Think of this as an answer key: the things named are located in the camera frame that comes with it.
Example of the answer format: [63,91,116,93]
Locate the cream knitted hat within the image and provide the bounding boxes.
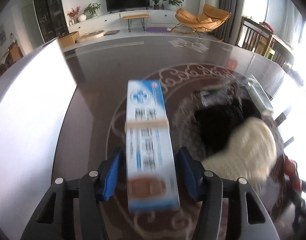
[201,118,277,184]

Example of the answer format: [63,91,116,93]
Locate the black knitted hat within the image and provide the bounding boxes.
[194,99,261,157]

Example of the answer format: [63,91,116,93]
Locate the blue white medicine box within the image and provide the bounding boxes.
[125,80,180,212]

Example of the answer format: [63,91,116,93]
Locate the white power bank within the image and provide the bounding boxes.
[243,76,273,116]

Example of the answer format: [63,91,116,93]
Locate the white storage box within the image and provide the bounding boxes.
[0,39,77,239]

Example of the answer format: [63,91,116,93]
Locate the cardboard box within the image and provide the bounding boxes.
[59,31,80,48]

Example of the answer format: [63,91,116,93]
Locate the dark wooden dining chair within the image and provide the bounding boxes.
[236,17,294,67]

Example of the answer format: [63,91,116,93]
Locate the round wooden floor tray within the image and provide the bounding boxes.
[76,30,106,43]

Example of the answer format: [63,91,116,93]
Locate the orange lounge chair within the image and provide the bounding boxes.
[170,4,231,37]

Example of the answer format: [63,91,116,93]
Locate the red flower vase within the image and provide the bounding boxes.
[67,6,80,24]

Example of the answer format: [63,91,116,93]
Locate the white tv cabinet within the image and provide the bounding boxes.
[68,10,178,35]

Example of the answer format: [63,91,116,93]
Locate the purple round rug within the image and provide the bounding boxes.
[146,27,169,34]

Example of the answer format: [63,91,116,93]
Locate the dark display cabinet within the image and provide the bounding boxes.
[33,0,69,42]

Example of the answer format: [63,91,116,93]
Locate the green potted plant left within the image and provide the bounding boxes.
[84,3,101,17]

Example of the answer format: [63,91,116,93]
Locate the green potted plant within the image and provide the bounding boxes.
[84,3,101,17]
[163,0,184,11]

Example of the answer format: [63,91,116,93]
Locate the wooden bench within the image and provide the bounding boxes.
[123,13,151,33]

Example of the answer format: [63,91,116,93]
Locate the grey curtain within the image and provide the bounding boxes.
[215,0,244,45]

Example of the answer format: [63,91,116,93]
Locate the green potted plant right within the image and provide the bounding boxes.
[163,0,184,11]

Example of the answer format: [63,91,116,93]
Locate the small potted plant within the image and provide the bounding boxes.
[152,0,160,10]

